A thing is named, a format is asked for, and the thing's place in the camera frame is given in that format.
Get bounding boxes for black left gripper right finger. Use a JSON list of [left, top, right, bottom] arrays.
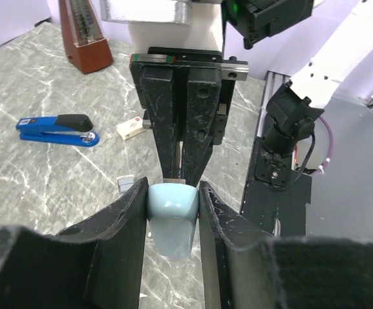
[[199, 181, 373, 308]]

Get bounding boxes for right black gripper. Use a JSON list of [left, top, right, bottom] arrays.
[[129, 47, 249, 185]]

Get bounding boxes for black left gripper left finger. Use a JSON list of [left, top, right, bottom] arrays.
[[0, 178, 149, 308]]

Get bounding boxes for staple strip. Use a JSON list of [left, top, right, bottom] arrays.
[[116, 174, 135, 194]]

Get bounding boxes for light blue white stapler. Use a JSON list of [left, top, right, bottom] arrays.
[[147, 183, 199, 261]]

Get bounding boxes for blue black stapler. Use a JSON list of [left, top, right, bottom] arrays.
[[15, 114, 100, 147]]

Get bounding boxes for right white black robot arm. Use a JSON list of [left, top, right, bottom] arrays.
[[129, 1, 373, 308]]

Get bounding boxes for small staple box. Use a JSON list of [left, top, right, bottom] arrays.
[[116, 117, 145, 140]]

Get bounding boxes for brown wooden metronome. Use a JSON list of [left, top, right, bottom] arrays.
[[58, 0, 113, 74]]

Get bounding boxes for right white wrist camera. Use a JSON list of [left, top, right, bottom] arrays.
[[100, 0, 224, 53]]

